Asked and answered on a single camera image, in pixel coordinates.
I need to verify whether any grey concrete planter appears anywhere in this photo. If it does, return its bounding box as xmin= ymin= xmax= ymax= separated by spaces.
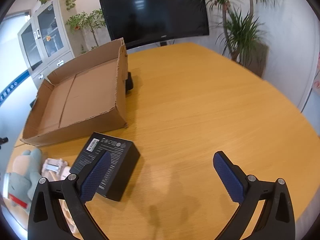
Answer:
xmin=246 ymin=41 xmax=270 ymax=78

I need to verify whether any blue plush toy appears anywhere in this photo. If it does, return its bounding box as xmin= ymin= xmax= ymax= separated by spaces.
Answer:
xmin=4 ymin=148 xmax=47 ymax=214

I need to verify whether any black product box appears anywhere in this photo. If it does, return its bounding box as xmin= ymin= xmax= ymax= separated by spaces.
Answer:
xmin=69 ymin=131 xmax=140 ymax=202

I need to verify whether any blue wall sign strip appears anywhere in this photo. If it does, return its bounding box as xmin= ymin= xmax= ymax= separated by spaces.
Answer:
xmin=0 ymin=69 xmax=30 ymax=107

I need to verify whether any black round speaker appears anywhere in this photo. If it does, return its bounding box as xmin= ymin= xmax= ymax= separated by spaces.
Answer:
xmin=125 ymin=72 xmax=134 ymax=93

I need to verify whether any cardboard box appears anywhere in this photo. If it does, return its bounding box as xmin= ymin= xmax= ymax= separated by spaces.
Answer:
xmin=19 ymin=37 xmax=129 ymax=147

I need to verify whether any grey metal cabinet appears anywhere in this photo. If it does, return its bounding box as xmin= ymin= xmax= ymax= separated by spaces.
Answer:
xmin=17 ymin=0 xmax=75 ymax=92

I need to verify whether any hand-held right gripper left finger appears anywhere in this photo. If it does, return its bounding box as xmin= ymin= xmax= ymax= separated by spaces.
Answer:
xmin=27 ymin=151 xmax=111 ymax=240

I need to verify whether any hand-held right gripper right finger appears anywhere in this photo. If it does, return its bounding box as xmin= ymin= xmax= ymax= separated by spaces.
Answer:
xmin=213 ymin=151 xmax=296 ymax=240

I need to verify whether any small-leaved potted tree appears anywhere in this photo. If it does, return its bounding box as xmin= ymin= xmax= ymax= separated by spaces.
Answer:
xmin=65 ymin=9 xmax=108 ymax=54

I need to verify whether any black television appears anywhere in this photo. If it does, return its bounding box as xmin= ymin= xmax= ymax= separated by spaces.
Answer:
xmin=99 ymin=0 xmax=210 ymax=50

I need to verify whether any tall palm plant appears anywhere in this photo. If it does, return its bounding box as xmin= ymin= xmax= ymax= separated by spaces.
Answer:
xmin=200 ymin=0 xmax=280 ymax=63

